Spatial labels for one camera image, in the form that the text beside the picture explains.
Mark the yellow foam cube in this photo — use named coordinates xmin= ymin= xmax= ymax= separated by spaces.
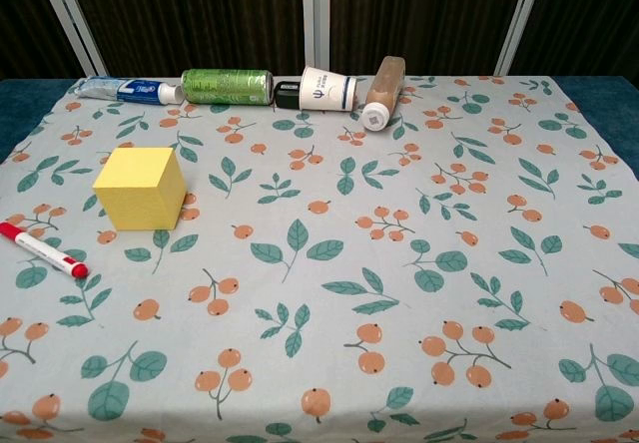
xmin=93 ymin=146 xmax=189 ymax=232

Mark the red and white marker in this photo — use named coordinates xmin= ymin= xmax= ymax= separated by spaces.
xmin=0 ymin=221 xmax=92 ymax=280

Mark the floral fruit print tablecloth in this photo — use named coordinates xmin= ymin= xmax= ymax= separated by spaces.
xmin=0 ymin=74 xmax=639 ymax=443

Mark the small black box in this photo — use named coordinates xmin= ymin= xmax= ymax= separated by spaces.
xmin=273 ymin=79 xmax=304 ymax=111

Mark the white paper cup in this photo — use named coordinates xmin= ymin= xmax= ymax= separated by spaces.
xmin=299 ymin=65 xmax=359 ymax=114

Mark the brown bottle white cap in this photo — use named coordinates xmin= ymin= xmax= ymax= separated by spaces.
xmin=361 ymin=55 xmax=407 ymax=133

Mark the green drink can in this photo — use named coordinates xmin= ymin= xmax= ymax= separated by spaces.
xmin=180 ymin=68 xmax=276 ymax=107

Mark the blue white toothpaste tube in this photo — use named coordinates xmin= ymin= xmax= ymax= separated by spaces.
xmin=74 ymin=75 xmax=185 ymax=106

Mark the dark brown partition panel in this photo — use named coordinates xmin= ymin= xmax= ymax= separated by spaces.
xmin=512 ymin=0 xmax=639 ymax=78
xmin=0 ymin=0 xmax=84 ymax=82
xmin=62 ymin=0 xmax=307 ymax=78
xmin=328 ymin=0 xmax=531 ymax=77

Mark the white partition frame post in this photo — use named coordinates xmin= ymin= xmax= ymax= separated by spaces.
xmin=301 ymin=0 xmax=333 ymax=73
xmin=32 ymin=0 xmax=109 ymax=78
xmin=492 ymin=0 xmax=548 ymax=78

